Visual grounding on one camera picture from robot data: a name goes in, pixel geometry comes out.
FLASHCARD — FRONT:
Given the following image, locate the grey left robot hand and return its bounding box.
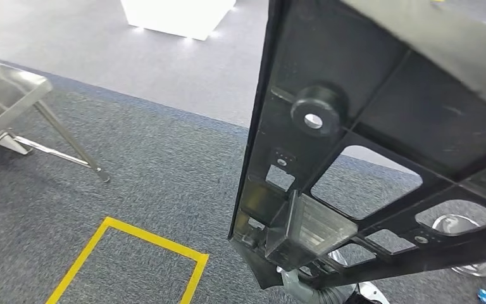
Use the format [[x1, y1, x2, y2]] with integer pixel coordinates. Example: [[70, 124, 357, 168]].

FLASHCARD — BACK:
[[276, 267, 312, 304]]

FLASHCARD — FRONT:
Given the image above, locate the white glowing block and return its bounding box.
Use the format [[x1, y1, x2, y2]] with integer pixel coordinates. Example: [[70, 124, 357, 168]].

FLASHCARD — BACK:
[[120, 0, 238, 42]]

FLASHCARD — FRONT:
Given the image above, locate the yellow floor tape square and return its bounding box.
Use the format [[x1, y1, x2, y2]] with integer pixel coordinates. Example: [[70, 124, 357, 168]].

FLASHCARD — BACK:
[[44, 216, 211, 304]]

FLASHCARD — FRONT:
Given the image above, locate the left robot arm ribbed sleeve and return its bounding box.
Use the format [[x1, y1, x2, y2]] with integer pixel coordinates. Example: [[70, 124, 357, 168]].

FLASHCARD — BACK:
[[303, 281, 391, 304]]

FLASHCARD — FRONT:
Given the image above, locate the chrome stanchion post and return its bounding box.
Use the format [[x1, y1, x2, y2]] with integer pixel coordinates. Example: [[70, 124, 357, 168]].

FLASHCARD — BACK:
[[431, 213, 486, 278]]

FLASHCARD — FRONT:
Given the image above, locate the long black plastic frame part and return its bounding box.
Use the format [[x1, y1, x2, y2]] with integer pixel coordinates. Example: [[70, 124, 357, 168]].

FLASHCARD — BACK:
[[227, 0, 486, 291]]

